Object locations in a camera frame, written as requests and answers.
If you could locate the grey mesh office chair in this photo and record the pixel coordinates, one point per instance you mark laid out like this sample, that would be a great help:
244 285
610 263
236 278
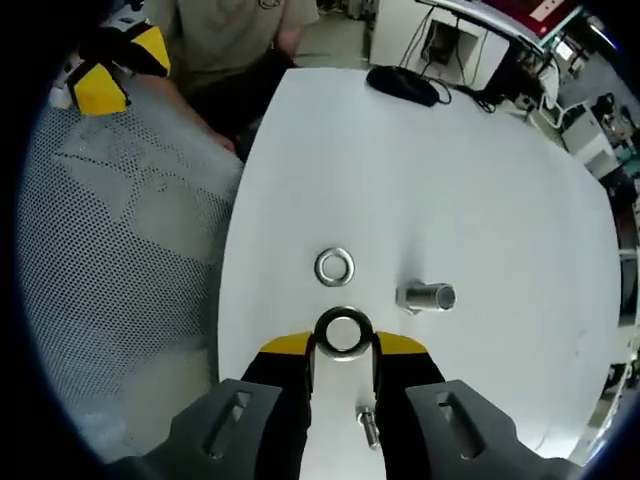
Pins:
125 250

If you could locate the white drawer cart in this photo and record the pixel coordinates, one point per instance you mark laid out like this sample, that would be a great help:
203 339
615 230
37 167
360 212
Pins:
590 137

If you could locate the black computer mouse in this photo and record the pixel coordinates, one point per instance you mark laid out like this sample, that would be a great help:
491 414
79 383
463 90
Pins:
400 85

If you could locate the large steel washer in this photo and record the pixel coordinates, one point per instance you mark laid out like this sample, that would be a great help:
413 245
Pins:
342 355
319 267

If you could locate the small threaded stud bolt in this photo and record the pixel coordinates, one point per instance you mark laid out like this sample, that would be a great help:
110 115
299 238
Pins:
368 430

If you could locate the large threaded stud bolt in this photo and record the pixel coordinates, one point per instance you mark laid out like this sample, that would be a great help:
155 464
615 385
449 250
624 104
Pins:
425 296

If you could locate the monitor with red screen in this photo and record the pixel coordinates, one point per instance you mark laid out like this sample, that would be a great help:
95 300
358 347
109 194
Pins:
545 7

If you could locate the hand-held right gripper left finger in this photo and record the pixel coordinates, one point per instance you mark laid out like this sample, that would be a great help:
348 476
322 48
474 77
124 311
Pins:
260 400

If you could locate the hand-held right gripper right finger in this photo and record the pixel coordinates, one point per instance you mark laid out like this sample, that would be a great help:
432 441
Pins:
415 390

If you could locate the white desk cabinet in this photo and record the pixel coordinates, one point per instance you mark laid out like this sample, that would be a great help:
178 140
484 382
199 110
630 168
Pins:
400 30

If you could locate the person's dark trousers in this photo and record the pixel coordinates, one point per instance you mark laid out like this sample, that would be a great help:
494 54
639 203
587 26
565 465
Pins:
235 110

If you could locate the person's torso in shirt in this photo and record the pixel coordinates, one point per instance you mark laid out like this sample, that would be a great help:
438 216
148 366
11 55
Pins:
225 40

